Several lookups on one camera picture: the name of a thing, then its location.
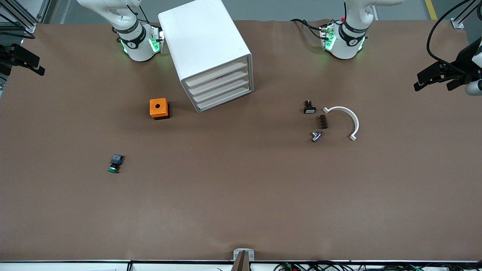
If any aluminium frame profile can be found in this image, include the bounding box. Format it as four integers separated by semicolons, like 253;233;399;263
451;0;482;29
0;0;51;34

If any white curved bracket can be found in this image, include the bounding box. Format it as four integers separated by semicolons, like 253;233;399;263
323;106;360;142

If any green push button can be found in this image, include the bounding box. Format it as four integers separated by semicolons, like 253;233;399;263
108;154;125;174

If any white table edge rail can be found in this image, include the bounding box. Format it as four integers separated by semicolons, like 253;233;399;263
0;260;482;271

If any white plastic drawer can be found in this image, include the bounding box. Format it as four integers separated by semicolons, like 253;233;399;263
191;76;251;103
195;85;253;112
184;58;250;88
188;68;250;95

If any brown table cover mat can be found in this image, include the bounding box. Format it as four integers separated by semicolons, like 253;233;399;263
0;19;482;262

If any orange button box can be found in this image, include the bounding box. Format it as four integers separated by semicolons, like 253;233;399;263
149;98;170;120

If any white drawer cabinet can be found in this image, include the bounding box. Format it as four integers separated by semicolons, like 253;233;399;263
158;0;254;113

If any black arm base cable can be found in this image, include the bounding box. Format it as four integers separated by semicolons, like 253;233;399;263
290;18;325;40

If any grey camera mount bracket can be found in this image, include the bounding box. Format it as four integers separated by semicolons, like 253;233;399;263
232;248;255;271

